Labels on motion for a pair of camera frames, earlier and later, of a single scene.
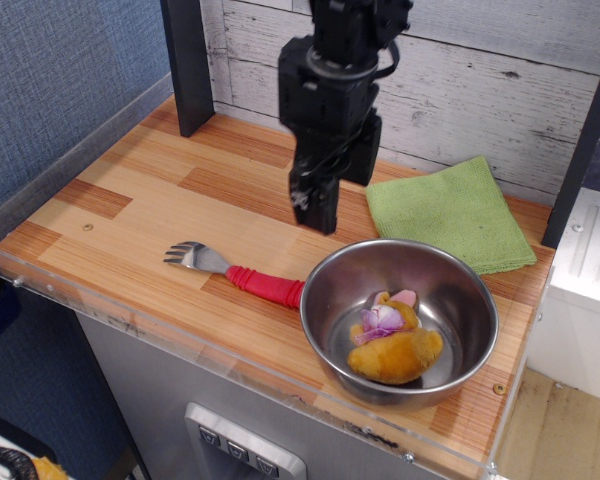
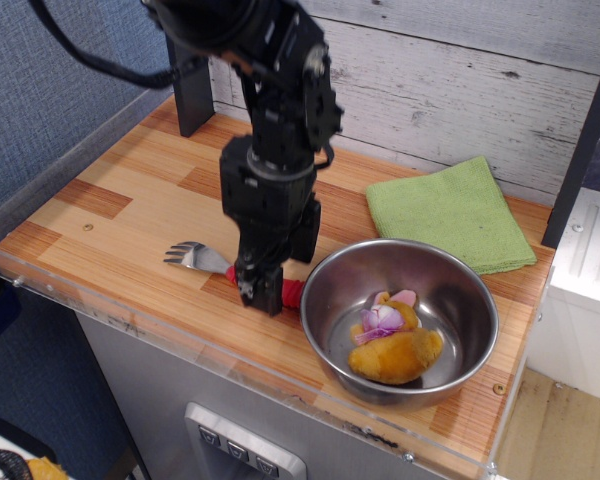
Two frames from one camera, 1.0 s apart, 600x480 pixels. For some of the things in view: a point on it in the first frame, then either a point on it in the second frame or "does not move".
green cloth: x=461 y=208 does not move
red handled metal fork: x=197 y=256 does not move
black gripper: x=312 y=101 → x=264 y=180
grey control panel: x=219 y=447 does not move
